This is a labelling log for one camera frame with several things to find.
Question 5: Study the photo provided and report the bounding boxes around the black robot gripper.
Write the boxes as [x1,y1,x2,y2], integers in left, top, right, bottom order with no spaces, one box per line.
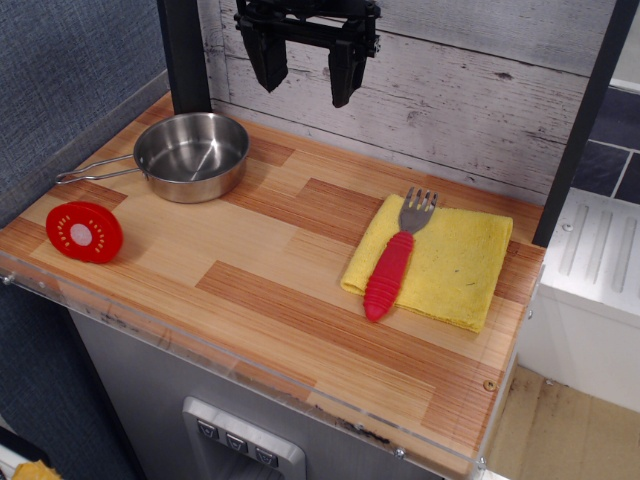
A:
[234,1,381,108]

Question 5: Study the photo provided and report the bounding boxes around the red toy donut slice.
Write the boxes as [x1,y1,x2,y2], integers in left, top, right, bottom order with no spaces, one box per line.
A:
[46,201,124,264]

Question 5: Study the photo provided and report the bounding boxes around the silver steel pot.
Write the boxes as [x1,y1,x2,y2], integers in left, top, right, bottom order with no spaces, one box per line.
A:
[55,112,250,204]

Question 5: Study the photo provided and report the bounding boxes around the yellow folded cloth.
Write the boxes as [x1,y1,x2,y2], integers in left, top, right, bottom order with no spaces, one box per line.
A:
[340,194,513,333]

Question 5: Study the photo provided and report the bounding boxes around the clear acrylic edge guard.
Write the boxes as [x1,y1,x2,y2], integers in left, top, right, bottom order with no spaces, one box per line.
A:
[1,250,494,479]

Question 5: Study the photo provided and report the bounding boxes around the silver toy fridge cabinet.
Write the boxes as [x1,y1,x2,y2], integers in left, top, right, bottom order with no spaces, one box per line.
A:
[71,313,435,479]

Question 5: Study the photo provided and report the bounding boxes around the white toy sink unit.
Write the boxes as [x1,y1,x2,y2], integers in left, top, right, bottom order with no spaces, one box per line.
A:
[517,189,639,411]

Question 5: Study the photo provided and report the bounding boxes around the silver dispenser button panel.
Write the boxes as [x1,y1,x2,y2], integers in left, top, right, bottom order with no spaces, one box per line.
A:
[182,396,307,479]

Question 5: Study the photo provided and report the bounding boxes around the yellow object bottom corner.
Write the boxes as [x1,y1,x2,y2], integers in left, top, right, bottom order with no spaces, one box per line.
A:
[12,461,62,480]

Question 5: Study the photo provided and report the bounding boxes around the black left vertical post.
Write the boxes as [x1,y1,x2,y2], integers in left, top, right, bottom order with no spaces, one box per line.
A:
[156,0,213,114]

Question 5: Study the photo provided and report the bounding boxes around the black vertical post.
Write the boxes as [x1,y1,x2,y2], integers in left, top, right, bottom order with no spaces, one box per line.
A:
[532,0,639,247]
[156,0,213,114]

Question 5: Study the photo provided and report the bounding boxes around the red handled metal fork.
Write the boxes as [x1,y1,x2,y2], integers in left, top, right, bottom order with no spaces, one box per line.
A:
[363,187,439,322]

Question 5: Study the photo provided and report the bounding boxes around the black right vertical post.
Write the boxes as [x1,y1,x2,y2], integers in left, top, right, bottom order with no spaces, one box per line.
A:
[532,0,639,247]

